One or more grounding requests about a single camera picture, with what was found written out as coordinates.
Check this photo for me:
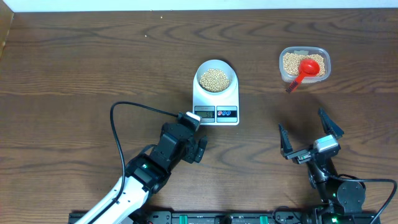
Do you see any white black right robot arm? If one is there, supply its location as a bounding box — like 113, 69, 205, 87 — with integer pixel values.
279, 108, 366, 223

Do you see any white digital kitchen scale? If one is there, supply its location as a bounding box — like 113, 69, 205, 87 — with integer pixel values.
192, 67, 239, 126

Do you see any grey round bowl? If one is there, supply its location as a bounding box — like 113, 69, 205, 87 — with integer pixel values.
195, 59, 234, 93

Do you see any clear plastic container of beans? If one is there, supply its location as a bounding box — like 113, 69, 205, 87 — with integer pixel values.
279, 47, 331, 84

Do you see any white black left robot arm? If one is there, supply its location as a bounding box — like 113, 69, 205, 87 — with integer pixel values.
77, 123, 207, 224

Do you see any red measuring scoop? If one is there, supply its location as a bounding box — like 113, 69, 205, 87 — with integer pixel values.
286, 59, 320, 93

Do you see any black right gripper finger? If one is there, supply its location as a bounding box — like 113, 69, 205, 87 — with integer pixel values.
279, 124, 293, 157
318, 108, 345, 139

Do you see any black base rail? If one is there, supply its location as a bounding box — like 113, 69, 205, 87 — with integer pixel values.
68, 210, 382, 224

